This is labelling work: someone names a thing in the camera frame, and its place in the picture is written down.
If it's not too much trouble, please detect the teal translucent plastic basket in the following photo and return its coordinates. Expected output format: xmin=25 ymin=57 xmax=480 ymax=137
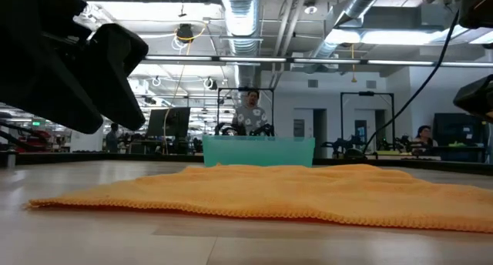
xmin=202 ymin=135 xmax=316 ymax=168

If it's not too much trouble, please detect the black tall frame stand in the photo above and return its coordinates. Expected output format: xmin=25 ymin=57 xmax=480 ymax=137
xmin=340 ymin=90 xmax=396 ymax=150
xmin=216 ymin=86 xmax=275 ymax=137

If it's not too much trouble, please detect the long ceiling light bar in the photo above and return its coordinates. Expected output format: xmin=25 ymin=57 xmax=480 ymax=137
xmin=140 ymin=55 xmax=493 ymax=68

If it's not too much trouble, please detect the long black frame cable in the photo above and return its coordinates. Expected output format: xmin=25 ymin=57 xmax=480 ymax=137
xmin=363 ymin=9 xmax=461 ymax=155

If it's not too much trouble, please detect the orange microfiber towel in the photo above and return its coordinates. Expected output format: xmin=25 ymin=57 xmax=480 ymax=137
xmin=25 ymin=163 xmax=493 ymax=234

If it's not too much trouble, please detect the white square column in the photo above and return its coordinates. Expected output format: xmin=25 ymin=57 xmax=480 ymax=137
xmin=70 ymin=130 xmax=105 ymax=153

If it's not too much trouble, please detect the black desktop monitor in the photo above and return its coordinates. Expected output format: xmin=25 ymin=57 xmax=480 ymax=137
xmin=146 ymin=106 xmax=192 ymax=139

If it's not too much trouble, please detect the large dark wall screen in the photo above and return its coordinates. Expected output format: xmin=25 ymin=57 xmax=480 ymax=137
xmin=434 ymin=112 xmax=490 ymax=146

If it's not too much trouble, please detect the red machine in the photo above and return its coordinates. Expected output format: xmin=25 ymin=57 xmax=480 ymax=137
xmin=17 ymin=130 xmax=51 ymax=153

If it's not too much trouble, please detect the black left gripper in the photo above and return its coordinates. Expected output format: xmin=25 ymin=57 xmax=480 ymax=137
xmin=0 ymin=0 xmax=149 ymax=134

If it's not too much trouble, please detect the silver ventilation duct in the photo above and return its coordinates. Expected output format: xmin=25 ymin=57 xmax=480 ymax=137
xmin=219 ymin=0 xmax=263 ymax=89
xmin=311 ymin=0 xmax=390 ymax=60

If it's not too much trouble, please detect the black robot station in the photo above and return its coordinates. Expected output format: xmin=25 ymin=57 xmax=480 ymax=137
xmin=321 ymin=138 xmax=381 ymax=160

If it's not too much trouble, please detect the person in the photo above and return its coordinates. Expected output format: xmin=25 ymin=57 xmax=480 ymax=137
xmin=106 ymin=122 xmax=120 ymax=153
xmin=232 ymin=89 xmax=270 ymax=137
xmin=414 ymin=125 xmax=439 ymax=147

